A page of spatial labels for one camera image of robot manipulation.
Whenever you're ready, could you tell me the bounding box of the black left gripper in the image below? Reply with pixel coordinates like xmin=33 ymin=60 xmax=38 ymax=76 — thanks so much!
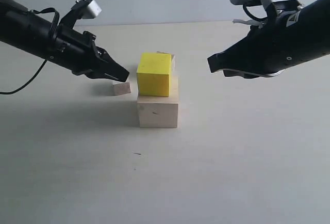
xmin=53 ymin=26 xmax=129 ymax=82

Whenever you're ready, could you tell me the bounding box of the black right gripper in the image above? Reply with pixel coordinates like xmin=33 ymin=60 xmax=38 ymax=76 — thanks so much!
xmin=207 ymin=0 xmax=329 ymax=78

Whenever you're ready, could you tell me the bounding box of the yellow cube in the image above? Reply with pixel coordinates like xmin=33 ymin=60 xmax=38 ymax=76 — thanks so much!
xmin=137 ymin=52 xmax=172 ymax=97

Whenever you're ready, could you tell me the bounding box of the large pale wooden cube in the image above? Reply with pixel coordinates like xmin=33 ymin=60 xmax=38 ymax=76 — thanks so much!
xmin=137 ymin=75 xmax=179 ymax=128

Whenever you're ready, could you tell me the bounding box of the medium wooden cube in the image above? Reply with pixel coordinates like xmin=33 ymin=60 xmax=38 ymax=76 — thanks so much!
xmin=156 ymin=51 xmax=176 ymax=72

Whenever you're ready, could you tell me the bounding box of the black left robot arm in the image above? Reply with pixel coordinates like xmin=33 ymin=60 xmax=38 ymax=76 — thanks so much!
xmin=1 ymin=0 xmax=129 ymax=82

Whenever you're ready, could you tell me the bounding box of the small wooden cube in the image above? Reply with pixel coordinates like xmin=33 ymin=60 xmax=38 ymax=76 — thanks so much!
xmin=112 ymin=82 xmax=131 ymax=96

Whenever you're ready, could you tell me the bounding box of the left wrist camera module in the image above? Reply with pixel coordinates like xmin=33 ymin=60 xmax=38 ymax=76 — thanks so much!
xmin=60 ymin=0 xmax=102 ymax=28

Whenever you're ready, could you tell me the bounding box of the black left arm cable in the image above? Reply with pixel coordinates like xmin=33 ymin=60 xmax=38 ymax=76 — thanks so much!
xmin=0 ymin=60 xmax=48 ymax=95

